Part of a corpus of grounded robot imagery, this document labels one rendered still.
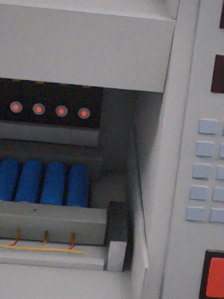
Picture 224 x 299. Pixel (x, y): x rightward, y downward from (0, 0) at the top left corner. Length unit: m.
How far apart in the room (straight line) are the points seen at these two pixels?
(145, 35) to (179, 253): 0.13
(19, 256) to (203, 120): 0.17
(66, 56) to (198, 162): 0.10
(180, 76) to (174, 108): 0.02
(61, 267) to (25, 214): 0.05
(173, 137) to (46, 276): 0.14
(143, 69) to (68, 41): 0.05
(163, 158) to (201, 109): 0.04
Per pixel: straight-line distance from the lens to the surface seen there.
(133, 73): 0.32
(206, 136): 0.32
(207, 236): 0.34
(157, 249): 0.34
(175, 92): 0.32
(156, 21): 0.31
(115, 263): 0.40
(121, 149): 0.53
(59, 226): 0.41
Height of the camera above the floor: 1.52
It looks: 13 degrees down
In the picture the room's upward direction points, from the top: 6 degrees clockwise
